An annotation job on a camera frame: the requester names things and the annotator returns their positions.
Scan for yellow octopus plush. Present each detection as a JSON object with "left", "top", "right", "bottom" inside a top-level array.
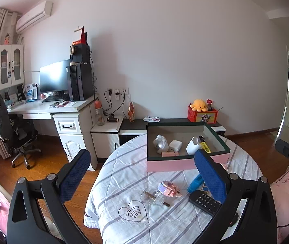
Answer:
[{"left": 190, "top": 99, "right": 208, "bottom": 112}]

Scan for silver egg-shaped gadget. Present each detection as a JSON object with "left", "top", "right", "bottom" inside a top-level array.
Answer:
[{"left": 153, "top": 140, "right": 170, "bottom": 154}]

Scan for black computer tower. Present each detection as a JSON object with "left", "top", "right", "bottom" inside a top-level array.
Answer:
[{"left": 66, "top": 63, "right": 94, "bottom": 101}]

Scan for pink block toy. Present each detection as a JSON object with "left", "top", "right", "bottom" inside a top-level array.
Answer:
[{"left": 158, "top": 181, "right": 183, "bottom": 198}]

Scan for blue product box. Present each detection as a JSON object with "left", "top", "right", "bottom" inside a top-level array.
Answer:
[{"left": 25, "top": 83, "right": 38, "bottom": 101}]

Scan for black power cable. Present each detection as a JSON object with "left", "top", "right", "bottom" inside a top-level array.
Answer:
[{"left": 102, "top": 89, "right": 113, "bottom": 116}]

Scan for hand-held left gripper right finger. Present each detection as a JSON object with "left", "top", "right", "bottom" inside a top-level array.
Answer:
[{"left": 194, "top": 149, "right": 278, "bottom": 244}]

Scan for white glass-door cabinet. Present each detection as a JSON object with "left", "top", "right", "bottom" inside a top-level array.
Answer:
[{"left": 0, "top": 44, "right": 25, "bottom": 90}]

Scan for white air conditioner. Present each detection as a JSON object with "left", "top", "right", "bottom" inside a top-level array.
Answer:
[{"left": 15, "top": 1, "right": 53, "bottom": 34}]

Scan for white wall outlets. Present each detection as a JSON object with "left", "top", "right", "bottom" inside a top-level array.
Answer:
[{"left": 106, "top": 87, "right": 130, "bottom": 101}]

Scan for clear bottle orange lid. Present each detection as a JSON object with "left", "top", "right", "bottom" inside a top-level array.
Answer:
[{"left": 95, "top": 100, "right": 105, "bottom": 126}]

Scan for orange snack bag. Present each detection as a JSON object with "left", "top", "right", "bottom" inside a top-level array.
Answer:
[{"left": 127, "top": 102, "right": 135, "bottom": 123}]

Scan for red gift box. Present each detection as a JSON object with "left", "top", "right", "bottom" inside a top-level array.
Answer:
[{"left": 73, "top": 26, "right": 88, "bottom": 46}]

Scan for black remote control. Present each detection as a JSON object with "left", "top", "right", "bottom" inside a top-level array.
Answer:
[{"left": 188, "top": 190, "right": 239, "bottom": 227}]

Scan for black computer monitor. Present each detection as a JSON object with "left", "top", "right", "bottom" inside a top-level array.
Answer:
[{"left": 39, "top": 59, "right": 71, "bottom": 97}]

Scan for pink storage box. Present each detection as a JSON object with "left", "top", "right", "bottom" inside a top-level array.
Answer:
[{"left": 146, "top": 122, "right": 230, "bottom": 172}]

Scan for black office chair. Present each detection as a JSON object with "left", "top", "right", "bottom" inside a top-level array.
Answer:
[{"left": 0, "top": 114, "right": 43, "bottom": 169}]

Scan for pink printed quilt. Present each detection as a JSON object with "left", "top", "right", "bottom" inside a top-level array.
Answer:
[{"left": 269, "top": 168, "right": 289, "bottom": 244}]

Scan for red storage crate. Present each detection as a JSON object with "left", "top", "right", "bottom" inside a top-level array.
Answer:
[{"left": 188, "top": 105, "right": 218, "bottom": 124}]

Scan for black keyboard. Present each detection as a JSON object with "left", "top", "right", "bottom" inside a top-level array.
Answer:
[{"left": 42, "top": 95, "right": 70, "bottom": 103}]

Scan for white cup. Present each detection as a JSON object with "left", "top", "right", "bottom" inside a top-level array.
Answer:
[{"left": 186, "top": 136, "right": 202, "bottom": 155}]

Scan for clear perfume bottle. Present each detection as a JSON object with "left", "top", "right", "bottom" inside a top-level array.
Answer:
[{"left": 141, "top": 191, "right": 171, "bottom": 207}]

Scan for white desk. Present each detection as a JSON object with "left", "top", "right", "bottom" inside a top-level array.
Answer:
[{"left": 7, "top": 94, "right": 99, "bottom": 172}]

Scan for black speaker box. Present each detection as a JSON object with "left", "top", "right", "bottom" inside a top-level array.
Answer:
[{"left": 70, "top": 44, "right": 90, "bottom": 64}]

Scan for white nightstand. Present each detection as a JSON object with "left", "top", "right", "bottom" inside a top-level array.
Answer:
[{"left": 90, "top": 115, "right": 124, "bottom": 164}]

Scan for purple phone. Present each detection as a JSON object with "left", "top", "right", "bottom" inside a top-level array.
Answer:
[{"left": 49, "top": 101, "right": 71, "bottom": 108}]

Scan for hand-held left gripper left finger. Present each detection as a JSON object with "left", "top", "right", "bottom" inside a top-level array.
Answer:
[{"left": 7, "top": 149, "right": 91, "bottom": 244}]

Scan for blue tube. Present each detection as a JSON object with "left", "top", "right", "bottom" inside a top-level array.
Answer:
[{"left": 187, "top": 174, "right": 209, "bottom": 194}]

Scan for white power adapter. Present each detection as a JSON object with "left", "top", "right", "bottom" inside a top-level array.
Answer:
[{"left": 168, "top": 140, "right": 183, "bottom": 152}]

